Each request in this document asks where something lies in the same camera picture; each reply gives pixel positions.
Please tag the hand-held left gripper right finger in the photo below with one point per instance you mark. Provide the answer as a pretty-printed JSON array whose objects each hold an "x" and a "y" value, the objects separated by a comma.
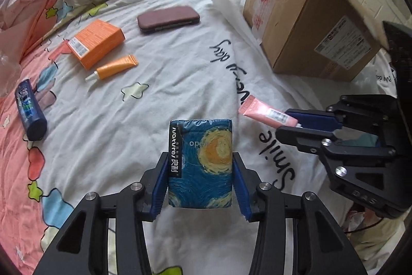
[{"x": 240, "y": 189}]

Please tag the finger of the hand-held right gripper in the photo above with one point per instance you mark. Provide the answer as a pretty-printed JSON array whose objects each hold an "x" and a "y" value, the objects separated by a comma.
[
  {"x": 301, "y": 138},
  {"x": 317, "y": 120}
]

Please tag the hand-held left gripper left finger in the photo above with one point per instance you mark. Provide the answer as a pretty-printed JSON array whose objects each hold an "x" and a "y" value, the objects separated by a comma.
[{"x": 160, "y": 188}]

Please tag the pink cream tube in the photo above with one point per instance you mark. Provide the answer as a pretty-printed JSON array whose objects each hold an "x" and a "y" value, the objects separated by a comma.
[{"x": 267, "y": 112}]

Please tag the blue painted-print tissue pack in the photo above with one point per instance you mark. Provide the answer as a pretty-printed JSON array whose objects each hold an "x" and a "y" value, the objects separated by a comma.
[{"x": 201, "y": 165}]

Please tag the brown cardboard box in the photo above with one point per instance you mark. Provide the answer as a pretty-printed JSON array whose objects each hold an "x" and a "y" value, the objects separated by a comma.
[{"x": 305, "y": 23}]

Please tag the white printed bed sheet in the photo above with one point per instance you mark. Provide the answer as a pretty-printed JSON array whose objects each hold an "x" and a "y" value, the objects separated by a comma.
[{"x": 167, "y": 81}]

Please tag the orange cream tube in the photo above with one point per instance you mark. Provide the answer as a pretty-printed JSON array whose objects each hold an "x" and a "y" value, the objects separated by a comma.
[{"x": 116, "y": 67}]

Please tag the dark blue bottle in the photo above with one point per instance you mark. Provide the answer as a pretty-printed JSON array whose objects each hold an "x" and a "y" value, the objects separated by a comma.
[{"x": 30, "y": 110}]

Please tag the orange carton box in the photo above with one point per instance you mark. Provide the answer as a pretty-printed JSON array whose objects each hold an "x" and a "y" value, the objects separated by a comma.
[{"x": 98, "y": 41}]

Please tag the brown leather case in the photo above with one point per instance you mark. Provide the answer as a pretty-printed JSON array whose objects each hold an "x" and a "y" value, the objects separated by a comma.
[{"x": 168, "y": 20}]

